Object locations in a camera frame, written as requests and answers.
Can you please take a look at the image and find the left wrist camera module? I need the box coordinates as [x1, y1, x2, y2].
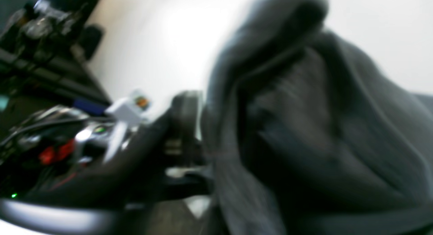
[103, 89, 150, 164]

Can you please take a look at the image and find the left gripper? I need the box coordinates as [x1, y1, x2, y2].
[0, 105, 136, 198]

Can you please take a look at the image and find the dark grey t-shirt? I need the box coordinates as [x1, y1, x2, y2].
[201, 0, 432, 235]

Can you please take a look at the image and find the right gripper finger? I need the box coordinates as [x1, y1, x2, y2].
[1, 91, 210, 235]

